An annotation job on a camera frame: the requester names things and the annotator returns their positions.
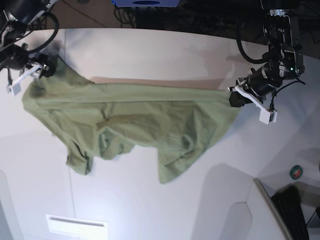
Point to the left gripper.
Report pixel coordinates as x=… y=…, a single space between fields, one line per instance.
x=258 y=82

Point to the black keyboard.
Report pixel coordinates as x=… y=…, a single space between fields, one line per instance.
x=288 y=205

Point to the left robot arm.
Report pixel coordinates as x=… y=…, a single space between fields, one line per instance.
x=284 y=60

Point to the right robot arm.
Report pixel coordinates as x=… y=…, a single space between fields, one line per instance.
x=16 y=23

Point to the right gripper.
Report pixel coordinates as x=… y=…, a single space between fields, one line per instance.
x=16 y=57

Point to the blue box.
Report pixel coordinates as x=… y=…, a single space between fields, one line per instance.
x=148 y=3

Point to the white label plate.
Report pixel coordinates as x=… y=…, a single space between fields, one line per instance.
x=80 y=228

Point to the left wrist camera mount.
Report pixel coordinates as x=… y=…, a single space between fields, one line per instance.
x=267 y=114

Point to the green t-shirt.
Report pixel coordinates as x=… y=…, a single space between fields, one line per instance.
x=107 y=120

